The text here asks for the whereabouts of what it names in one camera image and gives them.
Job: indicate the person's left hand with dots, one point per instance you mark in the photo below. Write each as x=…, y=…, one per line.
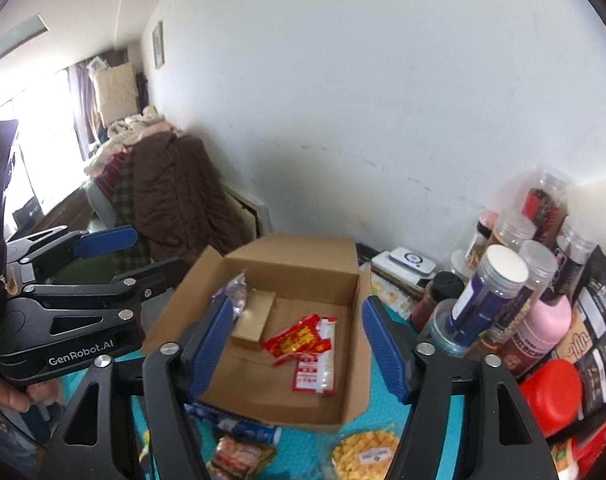
x=10, y=396

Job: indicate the black stand-up pouch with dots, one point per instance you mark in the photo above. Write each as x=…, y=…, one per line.
x=603, y=310

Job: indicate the red white noodle packet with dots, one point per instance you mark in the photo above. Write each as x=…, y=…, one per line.
x=315, y=380

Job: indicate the pile of clothes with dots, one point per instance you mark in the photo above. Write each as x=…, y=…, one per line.
x=133, y=127

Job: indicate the large red snack packet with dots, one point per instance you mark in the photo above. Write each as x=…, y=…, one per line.
x=295, y=337

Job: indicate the plaid cloth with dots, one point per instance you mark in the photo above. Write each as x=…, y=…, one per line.
x=123, y=200

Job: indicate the purple curtain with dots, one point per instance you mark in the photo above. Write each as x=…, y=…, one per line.
x=83, y=110

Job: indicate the green brown snack packet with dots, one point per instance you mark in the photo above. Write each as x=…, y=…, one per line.
x=238, y=460

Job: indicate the framed wall picture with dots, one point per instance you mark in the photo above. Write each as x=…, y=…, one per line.
x=158, y=44

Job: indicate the dark wooden furniture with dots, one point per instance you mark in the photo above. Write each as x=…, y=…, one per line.
x=58, y=210

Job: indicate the clear bag yellow crisps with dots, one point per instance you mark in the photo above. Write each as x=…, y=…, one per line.
x=358, y=455

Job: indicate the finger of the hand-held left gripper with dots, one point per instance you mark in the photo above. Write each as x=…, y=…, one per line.
x=108, y=241
x=153, y=277

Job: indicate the clear jar purple label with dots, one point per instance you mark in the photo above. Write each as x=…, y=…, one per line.
x=478, y=305

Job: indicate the blue tablet tube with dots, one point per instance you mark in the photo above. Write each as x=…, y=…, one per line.
x=243, y=427

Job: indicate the red canister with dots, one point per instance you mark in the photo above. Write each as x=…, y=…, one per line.
x=553, y=395

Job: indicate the clear jar with oats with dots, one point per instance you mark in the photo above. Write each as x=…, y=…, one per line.
x=535, y=265

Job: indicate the brown jacket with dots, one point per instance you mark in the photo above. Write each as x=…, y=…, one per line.
x=183, y=195

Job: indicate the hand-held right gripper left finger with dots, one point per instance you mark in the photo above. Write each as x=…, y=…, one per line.
x=210, y=350

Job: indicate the clear jar dark label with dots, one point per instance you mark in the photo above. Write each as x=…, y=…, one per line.
x=575, y=255

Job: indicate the purple silver snack packet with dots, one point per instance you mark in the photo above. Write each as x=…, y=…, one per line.
x=237, y=290

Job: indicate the white flat device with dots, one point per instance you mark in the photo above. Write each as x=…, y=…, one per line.
x=410, y=260

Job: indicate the brown cardboard box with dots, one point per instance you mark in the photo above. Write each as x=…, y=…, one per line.
x=303, y=255

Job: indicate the teal foam mat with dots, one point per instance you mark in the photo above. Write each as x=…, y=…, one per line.
x=303, y=455

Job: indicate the white electronic device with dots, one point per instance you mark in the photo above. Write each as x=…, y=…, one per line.
x=398, y=285

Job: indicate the small tan box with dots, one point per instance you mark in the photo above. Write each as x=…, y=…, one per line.
x=253, y=320

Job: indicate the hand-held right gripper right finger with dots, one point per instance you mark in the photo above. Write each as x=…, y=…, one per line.
x=388, y=355

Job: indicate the white foam board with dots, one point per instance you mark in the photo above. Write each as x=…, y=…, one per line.
x=598, y=210

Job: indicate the clear jar red black label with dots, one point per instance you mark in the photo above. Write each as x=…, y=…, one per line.
x=545, y=205

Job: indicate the pink canister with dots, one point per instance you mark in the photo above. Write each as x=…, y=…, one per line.
x=548, y=320

